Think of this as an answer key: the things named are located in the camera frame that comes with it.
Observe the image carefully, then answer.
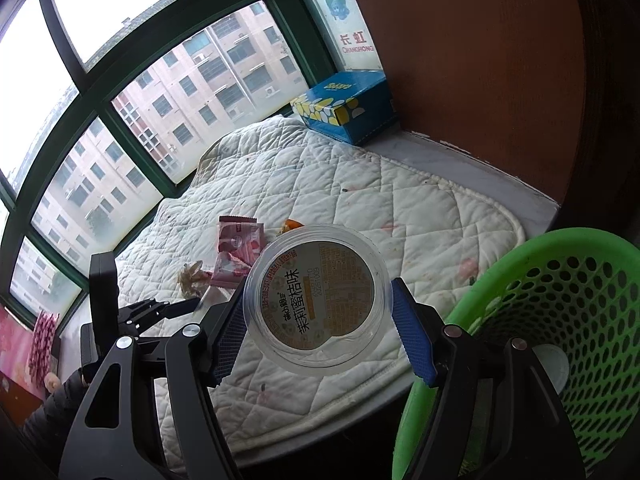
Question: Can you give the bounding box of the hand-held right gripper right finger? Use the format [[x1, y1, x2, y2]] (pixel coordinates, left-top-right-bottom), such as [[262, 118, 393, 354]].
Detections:
[[390, 277, 586, 480]]

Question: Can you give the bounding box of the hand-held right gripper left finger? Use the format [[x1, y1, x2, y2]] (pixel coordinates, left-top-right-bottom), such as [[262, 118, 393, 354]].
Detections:
[[60, 272, 251, 480]]

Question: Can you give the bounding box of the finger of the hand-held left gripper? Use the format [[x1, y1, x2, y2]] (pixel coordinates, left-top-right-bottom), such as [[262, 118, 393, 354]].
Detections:
[[119, 298, 172, 324], [131, 297, 202, 339]]

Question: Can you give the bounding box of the clear plastic wrapper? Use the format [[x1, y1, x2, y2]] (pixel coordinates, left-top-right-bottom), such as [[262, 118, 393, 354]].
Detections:
[[179, 260, 213, 301]]

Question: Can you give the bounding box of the clear pudding cup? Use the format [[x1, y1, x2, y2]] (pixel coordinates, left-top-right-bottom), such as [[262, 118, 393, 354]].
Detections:
[[241, 225, 392, 377]]

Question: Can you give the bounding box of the white plastic cup lid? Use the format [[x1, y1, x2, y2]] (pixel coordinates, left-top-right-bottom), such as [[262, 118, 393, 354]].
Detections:
[[532, 344, 571, 396]]

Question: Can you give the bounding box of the green mesh plastic basket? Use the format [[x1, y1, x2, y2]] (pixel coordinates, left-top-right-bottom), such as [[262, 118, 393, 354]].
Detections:
[[391, 228, 640, 480]]

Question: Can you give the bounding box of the person's left forearm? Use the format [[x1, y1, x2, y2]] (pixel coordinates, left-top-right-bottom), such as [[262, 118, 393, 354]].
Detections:
[[20, 370, 93, 441]]

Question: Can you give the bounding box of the pink checkered cloth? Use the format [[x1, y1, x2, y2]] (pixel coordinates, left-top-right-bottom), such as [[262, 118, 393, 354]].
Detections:
[[27, 310, 61, 386]]

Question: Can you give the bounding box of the pink wrapper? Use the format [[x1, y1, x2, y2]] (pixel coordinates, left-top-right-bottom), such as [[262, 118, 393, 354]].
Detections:
[[212, 215, 265, 288]]

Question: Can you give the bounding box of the pink floral cloth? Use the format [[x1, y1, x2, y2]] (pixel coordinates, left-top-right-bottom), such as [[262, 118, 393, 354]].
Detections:
[[0, 306, 38, 401]]

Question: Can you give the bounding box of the white quilted mat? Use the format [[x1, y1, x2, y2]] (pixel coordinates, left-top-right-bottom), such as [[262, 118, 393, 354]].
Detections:
[[114, 115, 527, 461]]

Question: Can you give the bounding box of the blue tissue box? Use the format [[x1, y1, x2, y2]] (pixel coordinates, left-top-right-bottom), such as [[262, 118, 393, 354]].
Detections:
[[290, 71, 401, 145]]

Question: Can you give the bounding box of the apartment building outside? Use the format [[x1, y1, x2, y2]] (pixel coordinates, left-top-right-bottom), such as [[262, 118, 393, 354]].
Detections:
[[10, 2, 311, 301]]

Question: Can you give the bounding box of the brown wooden cabinet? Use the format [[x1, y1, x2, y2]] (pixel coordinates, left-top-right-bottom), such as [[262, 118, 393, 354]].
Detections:
[[330, 0, 588, 206]]

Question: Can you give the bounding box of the white printed carton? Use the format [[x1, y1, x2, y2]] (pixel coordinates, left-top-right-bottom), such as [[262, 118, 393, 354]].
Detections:
[[295, 0, 383, 73]]

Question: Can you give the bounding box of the green window frame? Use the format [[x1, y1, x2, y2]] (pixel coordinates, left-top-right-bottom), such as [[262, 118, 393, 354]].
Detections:
[[0, 0, 351, 311]]

